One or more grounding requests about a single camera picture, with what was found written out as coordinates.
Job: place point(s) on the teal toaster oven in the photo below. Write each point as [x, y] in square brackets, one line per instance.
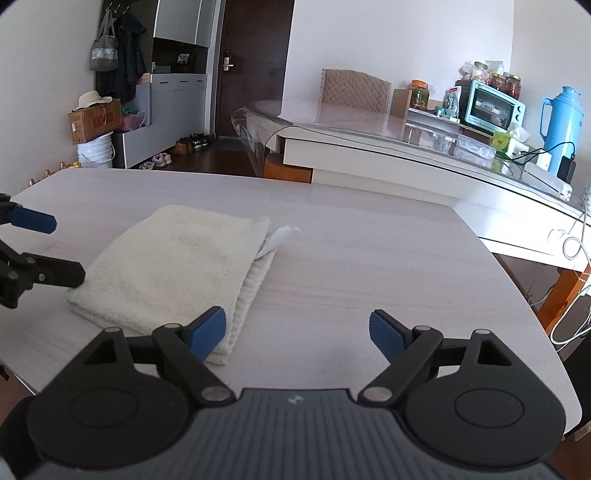
[489, 106]

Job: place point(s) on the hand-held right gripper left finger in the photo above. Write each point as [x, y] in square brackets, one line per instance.
[210, 333]

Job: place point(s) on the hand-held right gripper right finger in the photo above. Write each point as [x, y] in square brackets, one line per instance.
[384, 336]

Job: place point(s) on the clear plastic container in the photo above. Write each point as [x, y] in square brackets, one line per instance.
[475, 148]

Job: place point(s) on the blue white snack packet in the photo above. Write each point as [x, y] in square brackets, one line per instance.
[452, 102]

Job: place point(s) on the dark wooden door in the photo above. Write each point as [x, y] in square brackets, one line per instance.
[258, 46]

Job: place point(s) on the beige quilted chair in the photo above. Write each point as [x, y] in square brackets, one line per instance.
[355, 90]

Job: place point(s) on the green tissue box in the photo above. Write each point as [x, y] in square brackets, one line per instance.
[505, 143]

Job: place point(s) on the dark hanging jacket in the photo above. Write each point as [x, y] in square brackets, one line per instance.
[129, 55]

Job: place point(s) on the cream sun hat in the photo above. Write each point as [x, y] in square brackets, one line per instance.
[92, 99]

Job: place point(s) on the black white sneakers pair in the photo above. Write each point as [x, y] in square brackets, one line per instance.
[202, 141]

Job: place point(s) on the cream terry towel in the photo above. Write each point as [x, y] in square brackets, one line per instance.
[161, 263]

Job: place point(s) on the white plastic bucket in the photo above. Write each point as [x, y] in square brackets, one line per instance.
[94, 152]

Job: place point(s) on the grey tote bag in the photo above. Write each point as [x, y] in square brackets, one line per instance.
[104, 53]

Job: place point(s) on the printed cardboard box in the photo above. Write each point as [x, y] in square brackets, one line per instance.
[94, 122]

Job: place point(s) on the white glass-topped dining table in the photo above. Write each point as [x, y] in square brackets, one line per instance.
[369, 159]

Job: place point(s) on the flat white box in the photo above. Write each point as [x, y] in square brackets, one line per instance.
[545, 180]

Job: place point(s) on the grey hallway cabinet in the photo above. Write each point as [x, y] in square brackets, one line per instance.
[180, 18]

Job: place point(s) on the blue thermos jug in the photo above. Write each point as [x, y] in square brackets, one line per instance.
[565, 124]

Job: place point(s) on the brown shoes pair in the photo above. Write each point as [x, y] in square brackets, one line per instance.
[184, 145]

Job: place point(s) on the white charger block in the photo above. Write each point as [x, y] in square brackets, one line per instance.
[545, 162]

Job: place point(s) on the silver door lock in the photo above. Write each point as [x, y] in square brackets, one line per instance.
[227, 60]

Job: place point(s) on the red-filled glass jar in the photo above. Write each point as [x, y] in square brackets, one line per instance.
[513, 86]
[497, 82]

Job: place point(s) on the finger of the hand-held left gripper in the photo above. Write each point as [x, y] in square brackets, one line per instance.
[60, 274]
[34, 220]

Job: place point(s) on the black power adapter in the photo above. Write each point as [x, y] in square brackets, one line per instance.
[567, 169]

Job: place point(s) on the small brown cardboard panel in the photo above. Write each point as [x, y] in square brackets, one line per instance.
[400, 102]

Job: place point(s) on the clear glass jar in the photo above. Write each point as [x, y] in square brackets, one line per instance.
[480, 72]

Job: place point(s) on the orange-lidded glass jar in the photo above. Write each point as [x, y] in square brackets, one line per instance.
[419, 97]

